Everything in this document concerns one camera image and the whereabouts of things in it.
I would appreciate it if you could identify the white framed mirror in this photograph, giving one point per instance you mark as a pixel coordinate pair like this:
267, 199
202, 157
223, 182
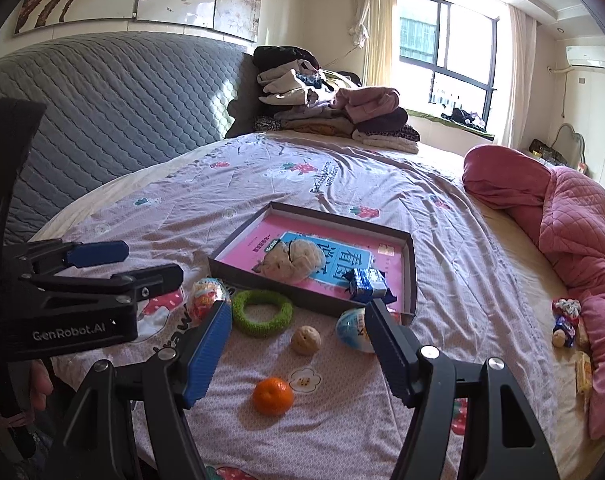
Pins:
567, 140

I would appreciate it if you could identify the beige plush toy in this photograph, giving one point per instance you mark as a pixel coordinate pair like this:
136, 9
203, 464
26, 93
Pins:
287, 262

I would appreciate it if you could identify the pile of folded clothes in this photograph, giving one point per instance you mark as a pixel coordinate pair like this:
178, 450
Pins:
332, 110

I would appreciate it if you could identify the blue snack packet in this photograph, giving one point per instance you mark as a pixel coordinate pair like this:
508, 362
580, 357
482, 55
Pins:
367, 282

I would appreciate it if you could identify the orange mandarin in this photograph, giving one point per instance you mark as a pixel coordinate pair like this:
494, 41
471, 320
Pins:
272, 396

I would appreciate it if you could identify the cream curtain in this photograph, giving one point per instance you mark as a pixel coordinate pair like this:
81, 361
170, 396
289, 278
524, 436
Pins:
377, 25
519, 75

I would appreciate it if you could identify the window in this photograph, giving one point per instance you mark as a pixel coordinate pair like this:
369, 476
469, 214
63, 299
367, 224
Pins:
462, 35

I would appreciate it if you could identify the white air conditioner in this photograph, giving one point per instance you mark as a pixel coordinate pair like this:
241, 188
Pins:
587, 56

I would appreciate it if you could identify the dark clothes on sill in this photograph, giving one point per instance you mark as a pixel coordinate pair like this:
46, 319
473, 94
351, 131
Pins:
465, 117

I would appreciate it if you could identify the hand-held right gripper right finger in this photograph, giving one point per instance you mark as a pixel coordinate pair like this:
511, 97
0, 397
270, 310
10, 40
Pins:
390, 355

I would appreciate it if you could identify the yellow snack packet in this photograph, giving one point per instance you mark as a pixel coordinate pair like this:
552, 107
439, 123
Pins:
583, 372

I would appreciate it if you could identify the printed pink bedsheet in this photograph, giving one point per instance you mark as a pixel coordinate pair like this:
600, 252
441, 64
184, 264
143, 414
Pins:
332, 185

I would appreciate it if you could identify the walnut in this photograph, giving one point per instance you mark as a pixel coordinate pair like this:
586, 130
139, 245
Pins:
306, 341

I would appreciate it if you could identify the black bag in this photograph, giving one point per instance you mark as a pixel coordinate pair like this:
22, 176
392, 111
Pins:
544, 150

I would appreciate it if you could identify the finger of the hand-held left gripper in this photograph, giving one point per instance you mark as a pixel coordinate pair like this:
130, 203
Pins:
100, 253
147, 280

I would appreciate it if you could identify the pink quilt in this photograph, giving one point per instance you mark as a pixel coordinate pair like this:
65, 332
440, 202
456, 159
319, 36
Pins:
572, 220

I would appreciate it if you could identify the shallow dark cardboard box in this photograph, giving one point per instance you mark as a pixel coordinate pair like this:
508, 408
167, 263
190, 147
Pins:
315, 299

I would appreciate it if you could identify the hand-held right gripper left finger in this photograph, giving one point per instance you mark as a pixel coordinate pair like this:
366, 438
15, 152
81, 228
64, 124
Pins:
207, 355

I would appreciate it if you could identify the blue egg toy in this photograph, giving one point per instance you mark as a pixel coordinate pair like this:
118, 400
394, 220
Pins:
352, 330

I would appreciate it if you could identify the grey quilted headboard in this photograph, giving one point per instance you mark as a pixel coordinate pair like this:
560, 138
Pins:
122, 100

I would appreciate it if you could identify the green sill mat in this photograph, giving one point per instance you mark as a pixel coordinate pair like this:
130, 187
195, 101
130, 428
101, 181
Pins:
427, 118

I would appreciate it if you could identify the small doll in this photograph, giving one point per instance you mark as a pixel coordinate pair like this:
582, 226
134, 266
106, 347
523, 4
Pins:
566, 322

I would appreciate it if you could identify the person's left hand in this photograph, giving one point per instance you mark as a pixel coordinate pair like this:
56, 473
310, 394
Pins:
40, 385

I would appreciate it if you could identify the red egg toy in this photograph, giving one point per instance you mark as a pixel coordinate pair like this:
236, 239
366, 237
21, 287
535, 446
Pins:
205, 300

